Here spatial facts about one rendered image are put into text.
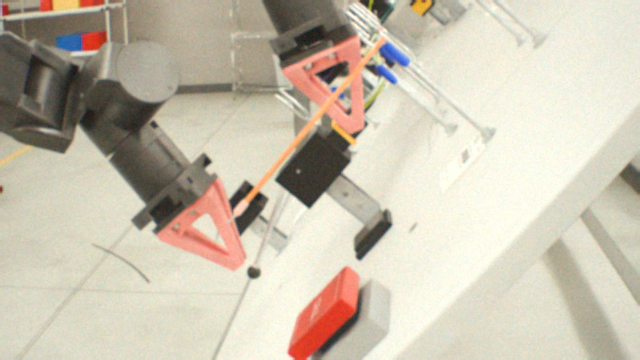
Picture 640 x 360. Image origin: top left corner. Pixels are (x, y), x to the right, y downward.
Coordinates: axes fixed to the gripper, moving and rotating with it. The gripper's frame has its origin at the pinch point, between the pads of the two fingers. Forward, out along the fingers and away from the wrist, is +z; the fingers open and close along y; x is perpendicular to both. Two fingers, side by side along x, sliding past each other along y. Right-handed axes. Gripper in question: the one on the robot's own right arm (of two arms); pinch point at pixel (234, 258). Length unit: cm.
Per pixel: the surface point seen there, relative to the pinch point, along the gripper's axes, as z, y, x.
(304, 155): -3.4, -2.1, -11.6
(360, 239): 4.1, -7.1, -11.6
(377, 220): 3.8, -7.1, -13.6
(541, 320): 41, 33, -16
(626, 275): 53, 47, -31
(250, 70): -34, 747, 114
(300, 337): 2.0, -24.9, -8.8
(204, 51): -85, 746, 139
